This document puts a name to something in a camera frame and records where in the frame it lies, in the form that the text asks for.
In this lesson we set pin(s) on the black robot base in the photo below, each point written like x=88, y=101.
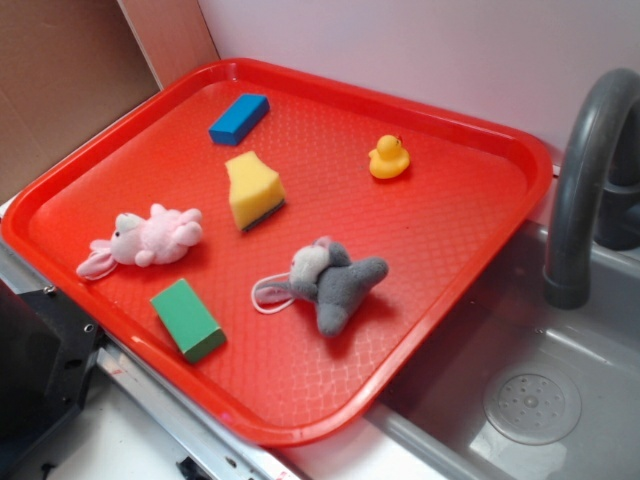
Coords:
x=48, y=349

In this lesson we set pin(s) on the gray plush bunny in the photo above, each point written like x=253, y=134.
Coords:
x=323, y=274

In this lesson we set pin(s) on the red plastic tray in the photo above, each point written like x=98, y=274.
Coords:
x=276, y=381

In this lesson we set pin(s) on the yellow sponge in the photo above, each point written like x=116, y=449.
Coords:
x=256, y=190

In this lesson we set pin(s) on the yellow rubber duck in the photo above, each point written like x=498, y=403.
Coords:
x=389, y=158

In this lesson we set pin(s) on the blue rectangular block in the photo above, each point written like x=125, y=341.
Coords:
x=239, y=119

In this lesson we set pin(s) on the green rectangular block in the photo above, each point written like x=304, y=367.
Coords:
x=193, y=328

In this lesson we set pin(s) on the pink plush bunny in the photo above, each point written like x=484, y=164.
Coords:
x=163, y=238

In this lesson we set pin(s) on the gray plastic sink basin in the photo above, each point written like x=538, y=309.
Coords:
x=508, y=387

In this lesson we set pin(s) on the gray toy faucet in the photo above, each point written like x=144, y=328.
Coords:
x=597, y=195

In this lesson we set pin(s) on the brown cardboard panel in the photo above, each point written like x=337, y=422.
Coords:
x=71, y=68

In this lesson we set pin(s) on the silver metal rail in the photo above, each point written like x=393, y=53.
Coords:
x=136, y=426

